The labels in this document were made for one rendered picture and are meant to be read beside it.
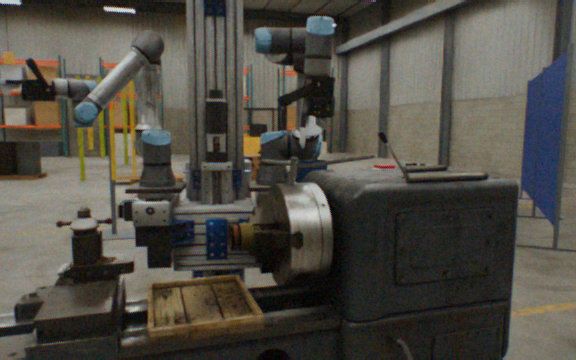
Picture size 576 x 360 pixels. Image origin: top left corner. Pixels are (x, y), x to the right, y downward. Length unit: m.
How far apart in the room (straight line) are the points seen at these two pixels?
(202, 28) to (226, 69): 0.20
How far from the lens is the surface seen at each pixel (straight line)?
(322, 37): 1.25
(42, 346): 1.19
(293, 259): 1.25
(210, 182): 2.00
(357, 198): 1.22
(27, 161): 13.63
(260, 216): 1.37
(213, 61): 2.08
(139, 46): 1.94
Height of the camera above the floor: 1.41
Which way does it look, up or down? 7 degrees down
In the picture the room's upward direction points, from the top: straight up
